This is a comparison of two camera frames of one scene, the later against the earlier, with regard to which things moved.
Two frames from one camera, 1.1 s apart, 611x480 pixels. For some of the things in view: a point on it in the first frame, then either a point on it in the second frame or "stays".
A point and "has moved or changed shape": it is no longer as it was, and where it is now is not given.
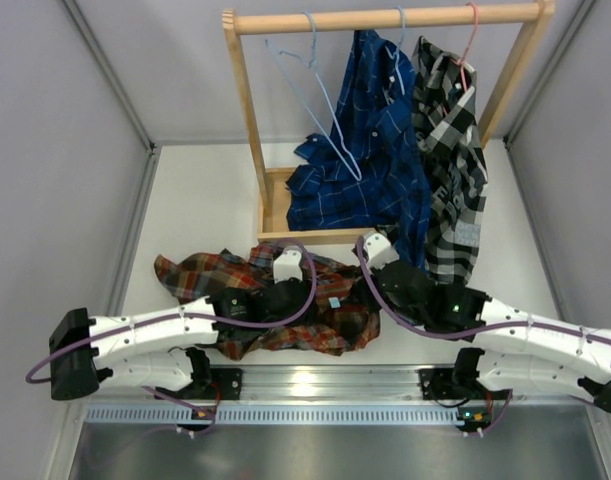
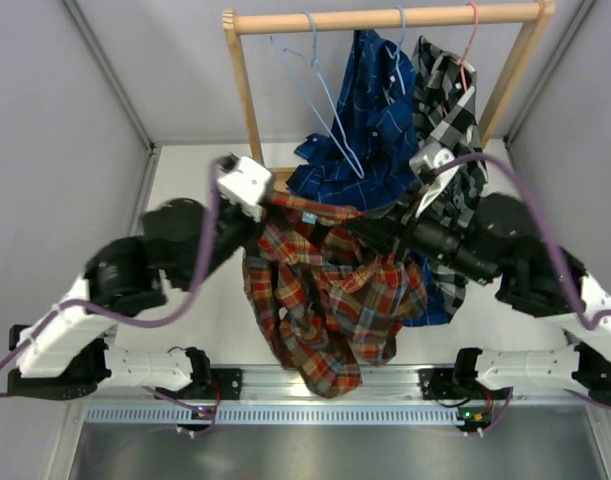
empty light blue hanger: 311,65 stays
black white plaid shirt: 453,154 stays
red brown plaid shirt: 343,318 has moved or changed shape
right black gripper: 374,273 to 393,231
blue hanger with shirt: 398,50 stays
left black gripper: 308,281 to 254,228
